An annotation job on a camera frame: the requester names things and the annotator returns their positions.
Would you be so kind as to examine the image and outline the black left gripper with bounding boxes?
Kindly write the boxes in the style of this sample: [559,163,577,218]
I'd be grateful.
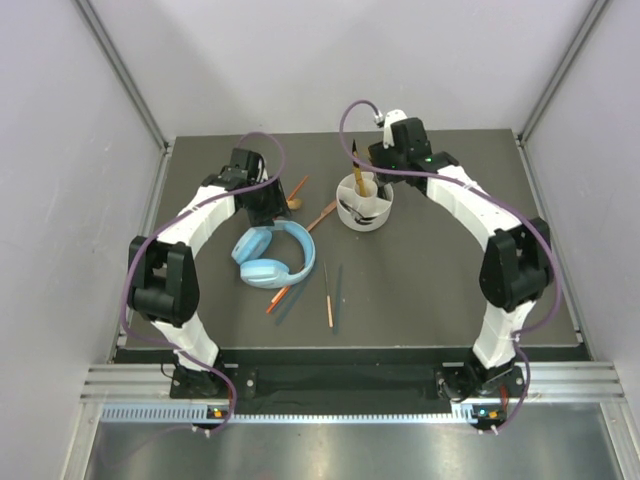
[242,174,292,227]

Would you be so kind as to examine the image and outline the gold fork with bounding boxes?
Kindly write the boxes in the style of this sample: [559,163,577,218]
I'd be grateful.
[351,140,367,197]

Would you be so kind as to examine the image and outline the white divided round container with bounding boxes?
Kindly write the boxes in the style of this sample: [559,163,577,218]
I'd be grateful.
[336,172,394,232]

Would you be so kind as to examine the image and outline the light blue headphones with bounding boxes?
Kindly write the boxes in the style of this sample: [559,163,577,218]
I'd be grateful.
[231,220,316,289]

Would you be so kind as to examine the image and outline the gold spoon green handle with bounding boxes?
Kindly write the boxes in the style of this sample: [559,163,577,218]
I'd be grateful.
[287,198,302,210]

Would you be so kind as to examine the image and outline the silver ornate spoon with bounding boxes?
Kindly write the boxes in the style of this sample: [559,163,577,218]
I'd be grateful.
[339,200,377,225]

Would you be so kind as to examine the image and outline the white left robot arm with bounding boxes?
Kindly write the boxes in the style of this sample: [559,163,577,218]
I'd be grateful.
[127,148,288,399]

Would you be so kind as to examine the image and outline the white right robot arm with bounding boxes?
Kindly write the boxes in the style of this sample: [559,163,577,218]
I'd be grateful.
[368,110,553,402]

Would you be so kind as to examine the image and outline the orange chopstick under headphones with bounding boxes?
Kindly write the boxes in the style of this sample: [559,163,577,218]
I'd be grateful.
[287,175,309,201]

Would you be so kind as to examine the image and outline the copper utensil beside container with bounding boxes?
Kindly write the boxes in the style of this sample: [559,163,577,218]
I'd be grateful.
[306,200,337,232]

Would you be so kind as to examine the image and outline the dark teal chopstick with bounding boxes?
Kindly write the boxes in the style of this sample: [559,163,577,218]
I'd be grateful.
[275,266,317,326]
[332,264,344,335]

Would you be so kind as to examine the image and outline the silver copper chopstick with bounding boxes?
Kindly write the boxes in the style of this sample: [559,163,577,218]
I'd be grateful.
[323,261,334,329]

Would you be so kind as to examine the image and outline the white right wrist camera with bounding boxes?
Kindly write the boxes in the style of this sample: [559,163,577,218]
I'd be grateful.
[374,109,407,149]

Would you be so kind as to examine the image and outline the aluminium frame rail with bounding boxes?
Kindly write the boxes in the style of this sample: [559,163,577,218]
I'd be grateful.
[69,0,174,156]

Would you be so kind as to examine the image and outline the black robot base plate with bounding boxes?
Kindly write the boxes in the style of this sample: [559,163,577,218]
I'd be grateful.
[170,349,527,411]

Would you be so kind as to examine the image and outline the grey slotted cable duct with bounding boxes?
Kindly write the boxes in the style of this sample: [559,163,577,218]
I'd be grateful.
[100,403,499,425]

